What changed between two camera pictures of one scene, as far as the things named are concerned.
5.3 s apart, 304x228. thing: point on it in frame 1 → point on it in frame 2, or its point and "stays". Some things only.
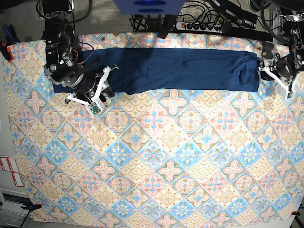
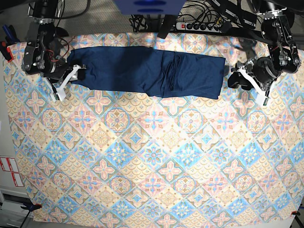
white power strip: (199, 26) stays
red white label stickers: (9, 164) stays
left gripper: (88, 83) → (60, 70)
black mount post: (166, 25) stays
